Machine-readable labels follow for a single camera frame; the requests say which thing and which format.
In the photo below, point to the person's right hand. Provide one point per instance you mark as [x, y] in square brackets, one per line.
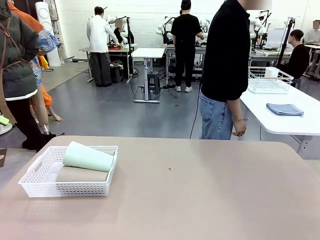
[239, 127]

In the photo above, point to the blue cloth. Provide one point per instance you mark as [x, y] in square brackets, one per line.
[285, 110]

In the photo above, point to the white cup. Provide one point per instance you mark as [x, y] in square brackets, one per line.
[272, 72]

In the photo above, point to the pale green cup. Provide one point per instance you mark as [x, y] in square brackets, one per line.
[87, 157]

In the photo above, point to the white perforated plastic basket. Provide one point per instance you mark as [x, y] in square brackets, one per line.
[37, 187]

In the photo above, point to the person's right forearm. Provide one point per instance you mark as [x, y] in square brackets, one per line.
[236, 110]

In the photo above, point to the white side table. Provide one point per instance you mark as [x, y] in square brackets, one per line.
[275, 125]

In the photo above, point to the grey workbench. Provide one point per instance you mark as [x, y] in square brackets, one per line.
[270, 56]

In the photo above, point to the person in black shirt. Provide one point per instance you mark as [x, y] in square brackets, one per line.
[225, 50]

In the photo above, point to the black power strip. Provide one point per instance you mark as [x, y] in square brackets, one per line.
[169, 86]

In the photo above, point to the workbench with white robot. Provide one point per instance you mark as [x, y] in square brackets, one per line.
[122, 51]
[200, 50]

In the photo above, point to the seated person in black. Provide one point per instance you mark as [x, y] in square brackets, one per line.
[297, 58]

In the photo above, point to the black tripod stand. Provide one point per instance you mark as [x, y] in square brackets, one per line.
[285, 42]

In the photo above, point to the grey plastic stool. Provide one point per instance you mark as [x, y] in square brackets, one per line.
[153, 80]

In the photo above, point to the person in black t-shirt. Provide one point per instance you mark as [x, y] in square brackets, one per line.
[185, 37]

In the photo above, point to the white standing desk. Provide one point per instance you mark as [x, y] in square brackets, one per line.
[148, 52]

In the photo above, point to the person in grey top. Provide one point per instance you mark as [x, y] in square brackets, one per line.
[313, 35]

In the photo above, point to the person beside background robot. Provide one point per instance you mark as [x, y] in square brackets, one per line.
[119, 32]

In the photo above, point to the person in white shirt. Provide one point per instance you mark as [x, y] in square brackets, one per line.
[98, 35]

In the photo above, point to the yellow floor sign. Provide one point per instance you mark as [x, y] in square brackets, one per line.
[44, 63]

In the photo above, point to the mannequin in orange blue clothes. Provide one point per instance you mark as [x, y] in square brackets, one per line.
[47, 40]

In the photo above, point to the person in green jacket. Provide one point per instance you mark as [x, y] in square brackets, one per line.
[17, 70]

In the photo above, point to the small green object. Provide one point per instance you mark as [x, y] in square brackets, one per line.
[3, 120]

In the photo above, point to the brown board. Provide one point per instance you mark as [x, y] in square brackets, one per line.
[3, 157]

